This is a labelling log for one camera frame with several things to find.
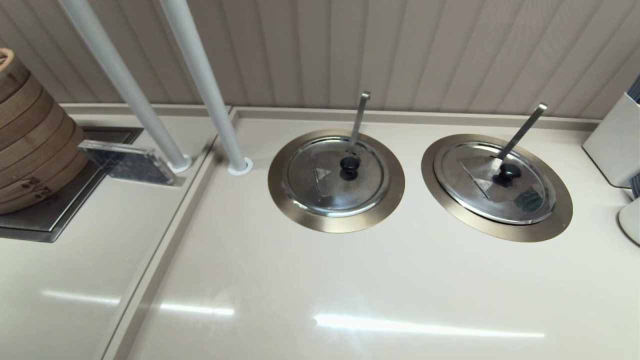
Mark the steel lid with black knob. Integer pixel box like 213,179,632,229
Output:
433,141,558,226
281,135,391,219

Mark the steel ladle handle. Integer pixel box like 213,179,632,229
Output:
346,91,372,156
495,103,549,161

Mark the brass round well rim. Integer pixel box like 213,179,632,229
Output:
267,128,406,234

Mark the white metal pole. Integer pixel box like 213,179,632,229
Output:
158,0,249,170
56,0,188,168

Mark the clear acrylic sign holder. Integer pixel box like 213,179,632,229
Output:
77,139,187,187

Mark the round metal pan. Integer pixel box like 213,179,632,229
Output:
421,133,574,244

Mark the recessed steel tray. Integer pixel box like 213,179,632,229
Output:
0,126,145,244

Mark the bamboo steamer basket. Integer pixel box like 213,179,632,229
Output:
0,145,91,216
0,47,30,103
0,120,85,193
0,92,55,151
0,75,42,126
0,105,68,171

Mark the white square container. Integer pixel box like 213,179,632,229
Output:
582,91,640,189

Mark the white round object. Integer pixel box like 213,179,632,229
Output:
618,197,640,246

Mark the white pole base ring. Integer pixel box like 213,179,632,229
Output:
166,154,193,174
228,157,254,176

